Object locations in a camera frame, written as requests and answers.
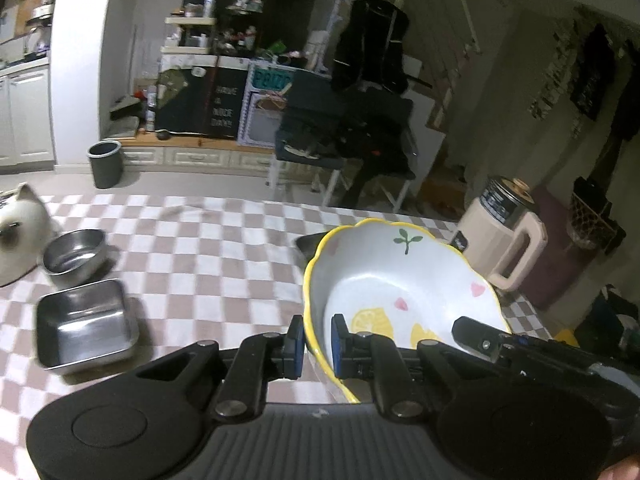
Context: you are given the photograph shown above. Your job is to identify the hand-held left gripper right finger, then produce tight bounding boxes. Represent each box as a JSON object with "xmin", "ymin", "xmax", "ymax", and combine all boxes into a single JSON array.
[{"xmin": 331, "ymin": 314, "xmax": 501, "ymax": 423}]

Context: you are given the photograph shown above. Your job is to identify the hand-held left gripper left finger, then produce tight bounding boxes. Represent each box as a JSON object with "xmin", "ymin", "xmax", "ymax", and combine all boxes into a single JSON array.
[{"xmin": 132, "ymin": 315, "xmax": 306, "ymax": 423}]

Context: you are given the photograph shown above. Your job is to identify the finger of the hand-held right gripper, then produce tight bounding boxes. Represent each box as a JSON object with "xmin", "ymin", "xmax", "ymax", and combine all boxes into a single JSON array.
[{"xmin": 451, "ymin": 316, "xmax": 516, "ymax": 363}]

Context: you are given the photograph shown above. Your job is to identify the lemon print bowl yellow rim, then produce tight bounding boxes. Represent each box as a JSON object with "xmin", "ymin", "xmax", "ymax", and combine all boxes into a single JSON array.
[{"xmin": 303, "ymin": 218, "xmax": 513, "ymax": 405}]

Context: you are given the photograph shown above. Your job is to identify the square steel container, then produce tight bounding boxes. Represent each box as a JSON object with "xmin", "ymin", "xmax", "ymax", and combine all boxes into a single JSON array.
[{"xmin": 34, "ymin": 279, "xmax": 140, "ymax": 375}]

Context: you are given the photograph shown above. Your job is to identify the round steel bowl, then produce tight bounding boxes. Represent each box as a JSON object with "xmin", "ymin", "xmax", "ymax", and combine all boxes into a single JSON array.
[{"xmin": 41, "ymin": 229, "xmax": 108, "ymax": 288}]

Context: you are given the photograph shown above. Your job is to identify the beige electric kettle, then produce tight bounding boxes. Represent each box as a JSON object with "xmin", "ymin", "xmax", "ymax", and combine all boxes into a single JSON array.
[{"xmin": 450, "ymin": 175, "xmax": 548, "ymax": 292}]

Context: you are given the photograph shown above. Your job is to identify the mauve cushion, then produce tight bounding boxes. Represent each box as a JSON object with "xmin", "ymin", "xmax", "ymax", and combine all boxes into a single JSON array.
[{"xmin": 520, "ymin": 185, "xmax": 601, "ymax": 311}]

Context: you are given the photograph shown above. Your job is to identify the brown white checkered tablecloth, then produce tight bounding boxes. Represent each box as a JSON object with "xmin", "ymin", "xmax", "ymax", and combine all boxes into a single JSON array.
[{"xmin": 0, "ymin": 194, "xmax": 556, "ymax": 480}]

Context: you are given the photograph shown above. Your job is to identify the white folding chair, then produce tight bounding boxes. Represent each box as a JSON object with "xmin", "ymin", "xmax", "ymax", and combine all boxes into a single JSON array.
[{"xmin": 267, "ymin": 125, "xmax": 418, "ymax": 213}]

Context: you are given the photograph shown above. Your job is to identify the low cabinet with wooden top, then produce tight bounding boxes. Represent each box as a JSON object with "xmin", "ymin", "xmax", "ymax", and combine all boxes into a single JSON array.
[{"xmin": 102, "ymin": 135, "xmax": 281, "ymax": 176}]

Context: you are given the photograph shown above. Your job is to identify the pile of dark clothes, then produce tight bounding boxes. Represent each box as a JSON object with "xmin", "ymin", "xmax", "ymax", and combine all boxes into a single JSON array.
[{"xmin": 275, "ymin": 85, "xmax": 416, "ymax": 171}]

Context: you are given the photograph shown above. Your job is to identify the white box with teal label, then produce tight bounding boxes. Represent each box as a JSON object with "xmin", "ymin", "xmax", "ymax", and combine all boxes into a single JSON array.
[{"xmin": 239, "ymin": 67, "xmax": 293, "ymax": 146}]

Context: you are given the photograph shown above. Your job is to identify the black chalkboard sign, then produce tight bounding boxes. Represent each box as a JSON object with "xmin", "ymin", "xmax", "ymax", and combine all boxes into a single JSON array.
[{"xmin": 210, "ymin": 67, "xmax": 248, "ymax": 140}]

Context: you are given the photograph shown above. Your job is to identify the dark round trash bin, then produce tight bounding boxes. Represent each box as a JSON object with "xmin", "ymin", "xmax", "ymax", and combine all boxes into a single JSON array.
[{"xmin": 87, "ymin": 141, "xmax": 123, "ymax": 190}]

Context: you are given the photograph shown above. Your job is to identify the dark printed cloth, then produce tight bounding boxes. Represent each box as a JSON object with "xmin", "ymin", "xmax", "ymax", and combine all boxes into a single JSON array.
[{"xmin": 155, "ymin": 65, "xmax": 216, "ymax": 133}]

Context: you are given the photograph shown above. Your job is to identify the hanging dark clothes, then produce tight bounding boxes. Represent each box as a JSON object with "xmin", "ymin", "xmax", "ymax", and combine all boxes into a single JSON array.
[{"xmin": 570, "ymin": 25, "xmax": 640, "ymax": 141}]

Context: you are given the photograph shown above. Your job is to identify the cream cat-shaped ceramic jar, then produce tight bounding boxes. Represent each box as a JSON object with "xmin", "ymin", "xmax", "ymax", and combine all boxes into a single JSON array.
[{"xmin": 0, "ymin": 183, "xmax": 55, "ymax": 287}]

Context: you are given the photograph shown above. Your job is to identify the black hanging jacket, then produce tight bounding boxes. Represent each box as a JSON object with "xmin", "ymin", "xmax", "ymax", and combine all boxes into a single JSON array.
[{"xmin": 331, "ymin": 0, "xmax": 411, "ymax": 93}]

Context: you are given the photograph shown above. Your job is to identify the white shelf rack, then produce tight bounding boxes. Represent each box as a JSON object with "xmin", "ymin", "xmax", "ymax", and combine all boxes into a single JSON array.
[{"xmin": 161, "ymin": 16, "xmax": 218, "ymax": 56}]

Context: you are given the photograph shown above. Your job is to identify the white kitchen cabinet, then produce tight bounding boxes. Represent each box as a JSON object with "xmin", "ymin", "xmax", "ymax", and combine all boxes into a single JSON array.
[{"xmin": 0, "ymin": 62, "xmax": 56, "ymax": 168}]

